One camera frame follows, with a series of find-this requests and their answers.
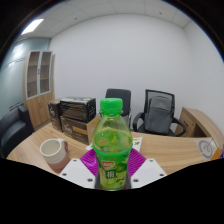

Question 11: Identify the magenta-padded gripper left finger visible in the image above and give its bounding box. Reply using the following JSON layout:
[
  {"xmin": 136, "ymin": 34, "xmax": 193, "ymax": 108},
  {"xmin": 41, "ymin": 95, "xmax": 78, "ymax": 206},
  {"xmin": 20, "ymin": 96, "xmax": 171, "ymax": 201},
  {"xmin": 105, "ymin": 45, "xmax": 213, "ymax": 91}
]
[{"xmin": 58, "ymin": 148, "xmax": 101, "ymax": 190}]

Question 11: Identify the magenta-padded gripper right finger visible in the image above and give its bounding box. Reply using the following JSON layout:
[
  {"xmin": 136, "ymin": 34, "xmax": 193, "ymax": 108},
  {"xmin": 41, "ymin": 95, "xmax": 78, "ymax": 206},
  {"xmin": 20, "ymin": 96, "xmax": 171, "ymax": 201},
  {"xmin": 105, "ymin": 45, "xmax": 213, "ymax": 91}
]
[{"xmin": 126, "ymin": 148, "xmax": 168, "ymax": 190}]

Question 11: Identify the green drink bottle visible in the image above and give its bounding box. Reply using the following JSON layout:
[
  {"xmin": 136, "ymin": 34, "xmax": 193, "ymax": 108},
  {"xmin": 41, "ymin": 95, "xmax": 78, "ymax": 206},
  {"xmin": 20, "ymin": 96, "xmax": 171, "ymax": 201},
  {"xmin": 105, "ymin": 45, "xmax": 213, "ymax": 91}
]
[{"xmin": 92, "ymin": 97, "xmax": 134, "ymax": 192}]

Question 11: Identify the white and pink ribbed mug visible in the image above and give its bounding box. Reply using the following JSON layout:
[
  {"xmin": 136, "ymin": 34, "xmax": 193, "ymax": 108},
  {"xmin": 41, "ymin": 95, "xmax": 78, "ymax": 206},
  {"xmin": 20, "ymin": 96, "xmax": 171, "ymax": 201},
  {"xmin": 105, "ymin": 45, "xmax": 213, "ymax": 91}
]
[{"xmin": 39, "ymin": 138, "xmax": 70, "ymax": 174}]

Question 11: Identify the dark brown gold-print carton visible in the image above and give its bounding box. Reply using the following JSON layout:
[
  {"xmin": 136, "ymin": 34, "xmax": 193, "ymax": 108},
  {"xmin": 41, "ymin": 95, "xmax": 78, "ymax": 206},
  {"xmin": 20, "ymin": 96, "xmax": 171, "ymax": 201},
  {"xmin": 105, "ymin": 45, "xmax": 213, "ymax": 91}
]
[{"xmin": 60, "ymin": 115, "xmax": 91, "ymax": 145}]

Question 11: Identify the black mesh office chair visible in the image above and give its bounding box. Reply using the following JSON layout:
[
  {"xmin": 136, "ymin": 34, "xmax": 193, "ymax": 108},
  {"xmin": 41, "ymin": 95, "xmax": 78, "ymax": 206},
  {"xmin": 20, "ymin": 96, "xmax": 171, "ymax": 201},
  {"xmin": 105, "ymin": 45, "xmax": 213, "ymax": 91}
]
[{"xmin": 132, "ymin": 89, "xmax": 187, "ymax": 137}]

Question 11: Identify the grey backpack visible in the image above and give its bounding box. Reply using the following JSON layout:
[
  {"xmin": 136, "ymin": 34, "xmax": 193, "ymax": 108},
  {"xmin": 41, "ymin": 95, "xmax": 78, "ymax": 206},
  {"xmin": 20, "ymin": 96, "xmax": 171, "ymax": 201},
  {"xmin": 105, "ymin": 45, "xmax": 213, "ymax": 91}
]
[{"xmin": 143, "ymin": 95, "xmax": 174, "ymax": 136}]

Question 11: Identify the white sheet with circle print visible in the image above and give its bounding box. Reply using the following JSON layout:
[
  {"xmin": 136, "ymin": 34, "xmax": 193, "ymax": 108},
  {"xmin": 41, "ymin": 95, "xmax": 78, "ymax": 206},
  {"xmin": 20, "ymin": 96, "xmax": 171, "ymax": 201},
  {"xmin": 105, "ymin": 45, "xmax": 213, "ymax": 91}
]
[{"xmin": 194, "ymin": 137, "xmax": 218, "ymax": 160}]

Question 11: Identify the black glossy carton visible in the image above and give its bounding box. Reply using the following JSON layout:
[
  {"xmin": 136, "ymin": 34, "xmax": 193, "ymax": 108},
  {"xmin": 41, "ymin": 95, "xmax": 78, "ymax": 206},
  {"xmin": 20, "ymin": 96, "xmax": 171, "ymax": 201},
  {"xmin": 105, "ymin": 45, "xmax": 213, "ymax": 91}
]
[{"xmin": 59, "ymin": 96, "xmax": 97, "ymax": 123}]

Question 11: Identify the small dark brown carton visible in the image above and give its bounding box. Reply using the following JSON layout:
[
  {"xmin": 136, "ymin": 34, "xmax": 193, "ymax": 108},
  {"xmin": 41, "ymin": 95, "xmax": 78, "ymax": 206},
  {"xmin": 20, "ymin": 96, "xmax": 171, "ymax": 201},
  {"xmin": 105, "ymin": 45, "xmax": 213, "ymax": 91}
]
[{"xmin": 47, "ymin": 99, "xmax": 63, "ymax": 132}]

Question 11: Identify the wooden side desk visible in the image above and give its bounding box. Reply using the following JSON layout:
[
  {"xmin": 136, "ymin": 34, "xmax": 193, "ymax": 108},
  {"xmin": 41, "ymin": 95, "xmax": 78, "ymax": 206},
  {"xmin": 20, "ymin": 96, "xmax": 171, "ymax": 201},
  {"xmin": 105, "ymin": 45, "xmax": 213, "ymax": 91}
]
[{"xmin": 175, "ymin": 106, "xmax": 224, "ymax": 152}]

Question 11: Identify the orange flat box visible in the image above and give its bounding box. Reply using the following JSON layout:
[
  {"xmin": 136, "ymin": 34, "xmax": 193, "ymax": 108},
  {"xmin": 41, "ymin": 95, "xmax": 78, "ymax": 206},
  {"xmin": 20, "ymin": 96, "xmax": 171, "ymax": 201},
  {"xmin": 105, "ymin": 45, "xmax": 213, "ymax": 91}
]
[{"xmin": 211, "ymin": 143, "xmax": 224, "ymax": 162}]

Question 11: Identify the black sofa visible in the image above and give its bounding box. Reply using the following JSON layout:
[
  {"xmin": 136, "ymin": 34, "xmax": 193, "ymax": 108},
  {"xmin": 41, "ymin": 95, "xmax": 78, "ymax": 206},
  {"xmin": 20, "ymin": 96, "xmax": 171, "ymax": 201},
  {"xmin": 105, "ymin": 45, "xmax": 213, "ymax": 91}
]
[{"xmin": 0, "ymin": 105, "xmax": 35, "ymax": 160}]

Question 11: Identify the dark grey office chair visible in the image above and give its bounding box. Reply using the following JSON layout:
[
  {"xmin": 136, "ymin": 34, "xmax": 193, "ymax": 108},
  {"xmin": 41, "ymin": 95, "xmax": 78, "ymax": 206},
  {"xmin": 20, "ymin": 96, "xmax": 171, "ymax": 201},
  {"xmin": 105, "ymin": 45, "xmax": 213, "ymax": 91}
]
[{"xmin": 104, "ymin": 88, "xmax": 132, "ymax": 130}]

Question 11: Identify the wooden shelf unit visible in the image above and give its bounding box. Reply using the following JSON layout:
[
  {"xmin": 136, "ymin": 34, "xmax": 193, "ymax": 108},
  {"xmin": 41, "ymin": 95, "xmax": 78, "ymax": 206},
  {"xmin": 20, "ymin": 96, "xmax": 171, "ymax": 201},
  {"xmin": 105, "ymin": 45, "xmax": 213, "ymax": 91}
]
[{"xmin": 22, "ymin": 49, "xmax": 56, "ymax": 131}]

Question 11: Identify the ceiling light panel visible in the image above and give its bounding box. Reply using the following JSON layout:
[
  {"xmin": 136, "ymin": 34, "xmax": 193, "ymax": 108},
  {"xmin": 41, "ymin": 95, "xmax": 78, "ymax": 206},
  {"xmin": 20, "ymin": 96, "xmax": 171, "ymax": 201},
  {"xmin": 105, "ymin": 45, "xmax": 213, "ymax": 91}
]
[{"xmin": 20, "ymin": 18, "xmax": 45, "ymax": 36}]

